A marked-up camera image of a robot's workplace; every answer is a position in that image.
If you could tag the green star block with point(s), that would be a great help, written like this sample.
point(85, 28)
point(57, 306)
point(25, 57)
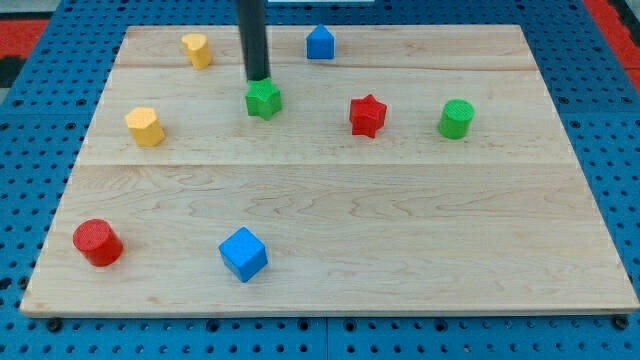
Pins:
point(263, 99)

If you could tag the red star block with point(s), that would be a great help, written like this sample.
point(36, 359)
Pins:
point(367, 115)

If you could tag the yellow hexagon block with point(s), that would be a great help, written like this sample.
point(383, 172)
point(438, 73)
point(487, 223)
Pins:
point(144, 126)

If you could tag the light wooden board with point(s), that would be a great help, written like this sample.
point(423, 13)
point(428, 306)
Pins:
point(408, 224)

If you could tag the blue cube block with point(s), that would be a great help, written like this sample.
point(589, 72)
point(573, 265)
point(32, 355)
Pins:
point(243, 254)

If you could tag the blue pentagon block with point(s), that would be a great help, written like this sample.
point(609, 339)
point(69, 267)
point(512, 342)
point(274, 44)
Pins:
point(320, 44)

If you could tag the green cylinder block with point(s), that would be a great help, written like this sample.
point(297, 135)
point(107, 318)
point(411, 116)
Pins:
point(456, 117)

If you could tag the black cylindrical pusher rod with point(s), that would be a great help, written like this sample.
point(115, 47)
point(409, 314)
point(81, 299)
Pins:
point(252, 29)

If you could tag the yellow heart block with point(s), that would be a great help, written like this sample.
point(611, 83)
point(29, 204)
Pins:
point(197, 50)

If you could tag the red cylinder block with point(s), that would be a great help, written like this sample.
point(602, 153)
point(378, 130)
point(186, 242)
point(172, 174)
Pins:
point(97, 242)

